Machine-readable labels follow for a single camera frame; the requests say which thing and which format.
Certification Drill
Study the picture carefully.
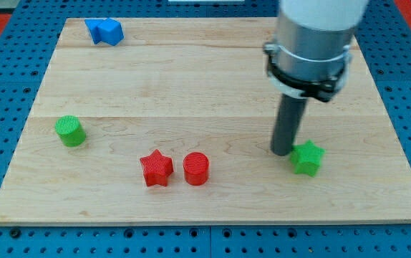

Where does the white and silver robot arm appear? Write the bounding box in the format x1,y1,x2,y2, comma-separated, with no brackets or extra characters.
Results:
263,0,369,102

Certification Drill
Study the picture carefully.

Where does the blue triangular block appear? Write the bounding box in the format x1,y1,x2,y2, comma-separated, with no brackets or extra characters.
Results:
84,19,104,44

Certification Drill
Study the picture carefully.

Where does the red star block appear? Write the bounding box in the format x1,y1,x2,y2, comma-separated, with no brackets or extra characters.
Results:
140,149,174,187

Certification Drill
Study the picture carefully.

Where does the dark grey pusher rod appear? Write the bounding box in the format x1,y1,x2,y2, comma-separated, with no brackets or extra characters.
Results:
271,95,307,156

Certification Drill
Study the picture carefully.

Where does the green cylinder block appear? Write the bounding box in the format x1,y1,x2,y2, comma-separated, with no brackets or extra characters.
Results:
54,115,86,147

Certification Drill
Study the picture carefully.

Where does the light wooden board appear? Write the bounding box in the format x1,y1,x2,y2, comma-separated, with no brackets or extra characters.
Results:
0,18,411,226

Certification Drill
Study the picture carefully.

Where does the red cylinder block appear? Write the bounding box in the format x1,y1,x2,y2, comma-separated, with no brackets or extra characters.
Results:
183,152,210,186

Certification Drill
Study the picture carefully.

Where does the green star block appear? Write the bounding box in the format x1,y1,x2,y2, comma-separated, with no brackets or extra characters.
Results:
289,140,326,177

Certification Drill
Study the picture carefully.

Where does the blue cube block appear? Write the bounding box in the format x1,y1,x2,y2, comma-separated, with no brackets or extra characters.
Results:
97,18,124,46

